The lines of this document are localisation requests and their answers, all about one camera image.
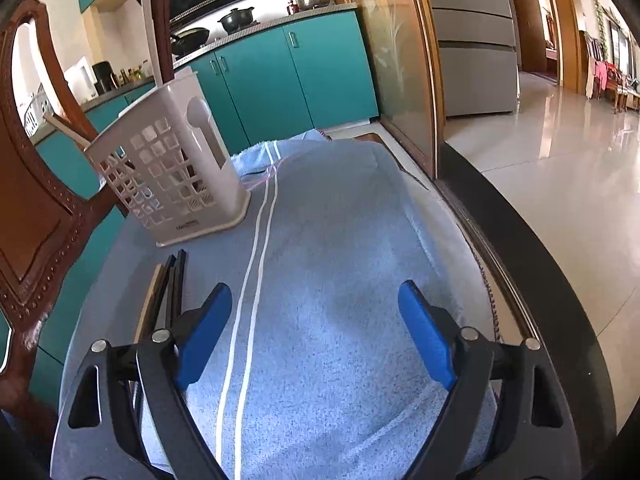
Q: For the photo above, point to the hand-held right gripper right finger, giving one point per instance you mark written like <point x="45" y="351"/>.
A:
<point x="425" y="335"/>

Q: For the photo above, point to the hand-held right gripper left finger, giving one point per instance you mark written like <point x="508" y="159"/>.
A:
<point x="205" y="335"/>

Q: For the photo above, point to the black chopstick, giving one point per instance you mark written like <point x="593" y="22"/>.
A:
<point x="164" y="285"/>
<point x="180" y="280"/>

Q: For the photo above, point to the white perforated utensil holder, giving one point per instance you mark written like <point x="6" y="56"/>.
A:
<point x="165" y="160"/>

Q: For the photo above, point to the dark red chopstick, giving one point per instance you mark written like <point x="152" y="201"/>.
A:
<point x="162" y="25"/>

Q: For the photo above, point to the blue striped towel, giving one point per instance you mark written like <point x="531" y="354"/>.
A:
<point x="340" y="260"/>

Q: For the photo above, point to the carved wooden chair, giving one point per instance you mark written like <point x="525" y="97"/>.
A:
<point x="35" y="220"/>

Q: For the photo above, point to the row of condiment bottles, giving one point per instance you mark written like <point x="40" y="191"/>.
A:
<point x="132" y="75"/>

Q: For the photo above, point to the wood framed glass door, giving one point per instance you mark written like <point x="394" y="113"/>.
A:
<point x="395" y="60"/>

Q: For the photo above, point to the black countertop appliance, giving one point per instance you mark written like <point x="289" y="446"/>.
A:
<point x="102" y="77"/>

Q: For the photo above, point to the white dish rack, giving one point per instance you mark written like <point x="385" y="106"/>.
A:
<point x="32" y="112"/>

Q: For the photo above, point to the white countertop appliance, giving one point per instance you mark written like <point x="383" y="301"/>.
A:
<point x="80" y="79"/>

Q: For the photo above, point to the grey refrigerator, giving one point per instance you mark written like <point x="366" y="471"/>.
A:
<point x="475" y="45"/>

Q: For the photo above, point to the black wok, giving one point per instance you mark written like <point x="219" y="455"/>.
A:
<point x="192" y="37"/>

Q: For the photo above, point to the pink cloth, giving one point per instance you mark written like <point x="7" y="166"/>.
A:
<point x="600" y="77"/>

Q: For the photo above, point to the black cooking pot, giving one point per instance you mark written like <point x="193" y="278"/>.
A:
<point x="237" y="20"/>

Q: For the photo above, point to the wooden dining chairs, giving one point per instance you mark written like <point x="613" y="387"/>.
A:
<point x="622" y="85"/>

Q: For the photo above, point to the brown wooden door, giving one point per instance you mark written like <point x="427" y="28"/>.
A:
<point x="532" y="20"/>

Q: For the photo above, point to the green wall garland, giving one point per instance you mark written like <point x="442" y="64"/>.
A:
<point x="597" y="5"/>

